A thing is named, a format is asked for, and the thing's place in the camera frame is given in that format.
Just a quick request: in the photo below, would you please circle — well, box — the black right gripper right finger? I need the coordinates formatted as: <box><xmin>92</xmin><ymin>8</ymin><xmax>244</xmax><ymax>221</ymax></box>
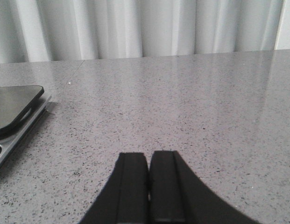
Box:
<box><xmin>150</xmin><ymin>151</ymin><xmax>255</xmax><ymax>224</ymax></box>

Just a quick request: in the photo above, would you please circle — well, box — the white pleated curtain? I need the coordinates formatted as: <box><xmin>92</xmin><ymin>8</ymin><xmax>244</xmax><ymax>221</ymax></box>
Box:
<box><xmin>0</xmin><ymin>0</ymin><xmax>283</xmax><ymax>63</ymax></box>

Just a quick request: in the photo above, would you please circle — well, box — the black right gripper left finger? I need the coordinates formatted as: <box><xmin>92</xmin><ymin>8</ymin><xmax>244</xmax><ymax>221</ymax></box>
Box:
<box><xmin>80</xmin><ymin>153</ymin><xmax>149</xmax><ymax>224</ymax></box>

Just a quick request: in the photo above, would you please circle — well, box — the silver black kitchen scale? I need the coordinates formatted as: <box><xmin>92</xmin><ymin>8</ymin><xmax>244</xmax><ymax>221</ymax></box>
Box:
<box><xmin>0</xmin><ymin>85</ymin><xmax>51</xmax><ymax>167</ymax></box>

